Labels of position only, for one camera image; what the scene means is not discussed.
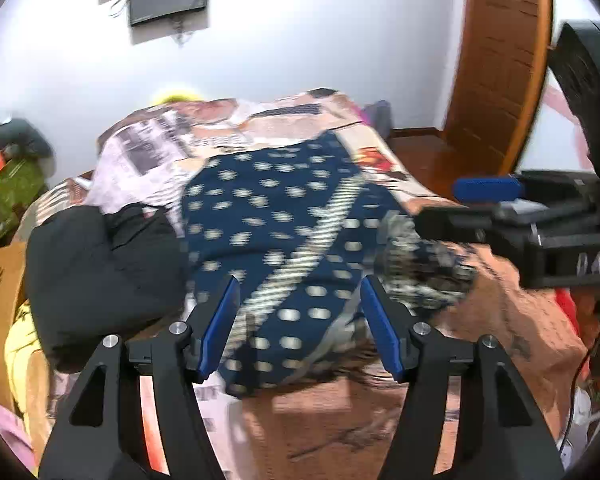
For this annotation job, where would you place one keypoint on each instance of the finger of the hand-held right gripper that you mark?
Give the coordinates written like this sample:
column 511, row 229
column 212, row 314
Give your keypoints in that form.
column 485, row 188
column 460, row 225

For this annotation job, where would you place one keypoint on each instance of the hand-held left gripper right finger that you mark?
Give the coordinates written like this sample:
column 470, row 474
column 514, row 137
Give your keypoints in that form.
column 382, row 330

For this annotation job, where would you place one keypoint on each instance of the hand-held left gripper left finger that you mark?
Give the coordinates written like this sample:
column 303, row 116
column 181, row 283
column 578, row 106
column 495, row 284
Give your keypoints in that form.
column 220, row 325

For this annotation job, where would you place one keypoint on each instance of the navy patterned cloth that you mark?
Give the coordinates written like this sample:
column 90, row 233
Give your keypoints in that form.
column 280, row 210

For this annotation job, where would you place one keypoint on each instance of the printed blanket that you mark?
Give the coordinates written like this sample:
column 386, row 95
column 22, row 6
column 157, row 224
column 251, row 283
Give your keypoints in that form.
column 505, row 320

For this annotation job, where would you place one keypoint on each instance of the wooden door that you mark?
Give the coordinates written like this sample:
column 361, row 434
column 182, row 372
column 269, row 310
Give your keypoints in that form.
column 500, row 60

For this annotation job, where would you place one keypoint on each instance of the black garment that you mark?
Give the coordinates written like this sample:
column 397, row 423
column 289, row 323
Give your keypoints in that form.
column 95, row 280

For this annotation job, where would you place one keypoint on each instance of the pink cloth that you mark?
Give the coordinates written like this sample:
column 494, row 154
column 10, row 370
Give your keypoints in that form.
column 360, row 112

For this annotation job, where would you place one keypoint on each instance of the yellow cloth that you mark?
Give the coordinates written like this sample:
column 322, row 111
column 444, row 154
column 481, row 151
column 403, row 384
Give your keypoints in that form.
column 22, row 355

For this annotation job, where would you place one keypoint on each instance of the flower print cardboard box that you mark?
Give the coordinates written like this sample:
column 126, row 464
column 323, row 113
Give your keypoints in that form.
column 0, row 310

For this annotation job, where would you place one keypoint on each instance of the yellow object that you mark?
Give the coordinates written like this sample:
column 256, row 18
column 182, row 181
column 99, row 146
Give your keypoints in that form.
column 175, row 96

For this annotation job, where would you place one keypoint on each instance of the pink fabric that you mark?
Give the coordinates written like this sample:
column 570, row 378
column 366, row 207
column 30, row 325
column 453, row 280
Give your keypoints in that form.
column 2, row 435

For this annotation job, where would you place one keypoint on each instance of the green box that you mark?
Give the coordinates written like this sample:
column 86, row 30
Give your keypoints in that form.
column 10, row 200

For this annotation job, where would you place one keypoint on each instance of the dark cloth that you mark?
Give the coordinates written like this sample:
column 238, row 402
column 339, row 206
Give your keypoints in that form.
column 15, row 135

